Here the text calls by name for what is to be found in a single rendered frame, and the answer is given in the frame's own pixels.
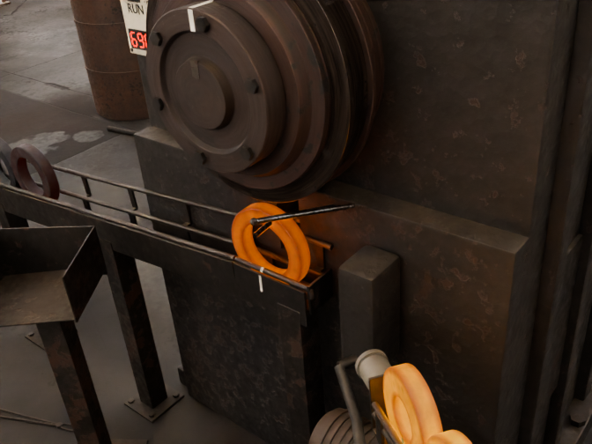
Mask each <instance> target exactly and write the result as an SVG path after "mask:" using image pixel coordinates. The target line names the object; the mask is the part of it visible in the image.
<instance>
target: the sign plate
mask: <svg viewBox="0 0 592 444"><path fill-rule="evenodd" d="M147 4H148V0H138V2H137V1H130V0H121V5H122V13H123V17H124V22H125V26H126V31H127V35H128V40H129V48H130V52H131V53H134V54H138V55H142V56H146V50H147V47H146V45H145V43H146V41H145V40H143V41H139V40H142V35H143V39H144V35H145V34H146V12H147ZM131 32H134V33H131ZM137 33H140V34H142V35H140V34H139V35H138V38H139V40H138V39H137ZM130 34H131V36H132V38H133V39H136V41H137V44H136V41H134V40H133V45H137V46H136V47H134V46H133V45H132V41H131V40H132V38H131V37H130ZM143 42H144V45H143ZM140 46H141V47H144V48H140Z"/></svg>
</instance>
